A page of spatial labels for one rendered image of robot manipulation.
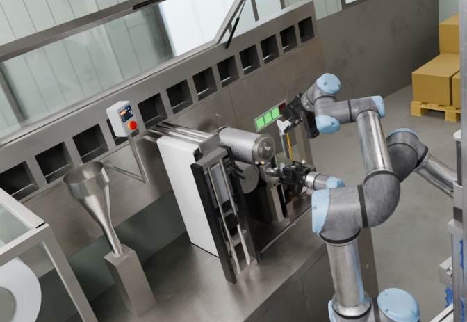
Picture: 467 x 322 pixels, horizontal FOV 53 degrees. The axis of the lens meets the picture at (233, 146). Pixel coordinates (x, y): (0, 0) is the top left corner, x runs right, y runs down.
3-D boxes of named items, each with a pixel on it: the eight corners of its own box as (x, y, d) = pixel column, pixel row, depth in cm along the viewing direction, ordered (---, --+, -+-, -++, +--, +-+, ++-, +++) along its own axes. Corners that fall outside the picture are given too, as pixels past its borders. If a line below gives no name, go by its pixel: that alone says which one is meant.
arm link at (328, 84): (323, 90, 152) (320, 68, 156) (306, 106, 162) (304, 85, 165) (344, 94, 155) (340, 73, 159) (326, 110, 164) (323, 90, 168)
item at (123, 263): (137, 326, 177) (80, 203, 152) (118, 310, 187) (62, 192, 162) (165, 302, 185) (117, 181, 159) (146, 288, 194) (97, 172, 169)
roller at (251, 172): (242, 197, 198) (236, 174, 193) (204, 183, 216) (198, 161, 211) (262, 183, 205) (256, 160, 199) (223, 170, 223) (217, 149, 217)
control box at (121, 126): (130, 137, 154) (119, 109, 150) (115, 136, 158) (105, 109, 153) (142, 127, 159) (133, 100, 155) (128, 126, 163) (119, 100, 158)
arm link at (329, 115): (350, 121, 149) (346, 91, 153) (315, 126, 151) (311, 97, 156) (351, 131, 155) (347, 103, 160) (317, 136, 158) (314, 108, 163)
